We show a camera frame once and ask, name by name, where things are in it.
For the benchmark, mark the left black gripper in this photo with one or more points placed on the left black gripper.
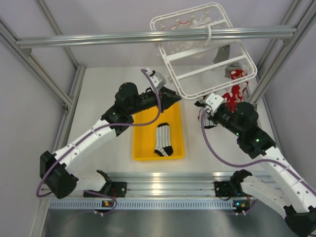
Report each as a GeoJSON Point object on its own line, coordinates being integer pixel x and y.
{"type": "Point", "coordinates": [168, 98]}

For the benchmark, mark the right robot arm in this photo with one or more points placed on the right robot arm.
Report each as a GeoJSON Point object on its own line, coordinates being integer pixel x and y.
{"type": "Point", "coordinates": [266, 158]}

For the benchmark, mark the aluminium top crossbar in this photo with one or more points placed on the aluminium top crossbar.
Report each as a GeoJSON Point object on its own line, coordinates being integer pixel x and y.
{"type": "Point", "coordinates": [205, 34]}

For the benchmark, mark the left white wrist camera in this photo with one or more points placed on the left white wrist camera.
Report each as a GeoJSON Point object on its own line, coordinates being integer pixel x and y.
{"type": "Point", "coordinates": [156, 78]}

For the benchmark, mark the striped black white sock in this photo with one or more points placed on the striped black white sock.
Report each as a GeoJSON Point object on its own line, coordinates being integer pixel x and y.
{"type": "Point", "coordinates": [163, 145]}

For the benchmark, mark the red sock clipped on hanger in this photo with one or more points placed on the red sock clipped on hanger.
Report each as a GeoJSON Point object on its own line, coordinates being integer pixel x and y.
{"type": "Point", "coordinates": [235, 94]}

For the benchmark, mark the yellow plastic tray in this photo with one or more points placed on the yellow plastic tray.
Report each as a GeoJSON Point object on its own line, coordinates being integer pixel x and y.
{"type": "Point", "coordinates": [144, 136]}

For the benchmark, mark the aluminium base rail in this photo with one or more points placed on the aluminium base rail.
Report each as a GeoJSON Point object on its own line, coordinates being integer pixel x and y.
{"type": "Point", "coordinates": [190, 193]}

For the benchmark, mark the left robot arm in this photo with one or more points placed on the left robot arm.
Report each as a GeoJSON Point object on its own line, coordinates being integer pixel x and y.
{"type": "Point", "coordinates": [57, 169]}

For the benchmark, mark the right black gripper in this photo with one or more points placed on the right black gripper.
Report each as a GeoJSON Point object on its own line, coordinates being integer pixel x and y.
{"type": "Point", "coordinates": [213, 118]}

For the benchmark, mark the white plastic clip hanger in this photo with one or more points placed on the white plastic clip hanger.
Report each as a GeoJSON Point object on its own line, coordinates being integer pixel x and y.
{"type": "Point", "coordinates": [190, 63]}

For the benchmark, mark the grey sock on hanger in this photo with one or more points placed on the grey sock on hanger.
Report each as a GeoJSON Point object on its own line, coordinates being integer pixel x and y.
{"type": "Point", "coordinates": [223, 54]}

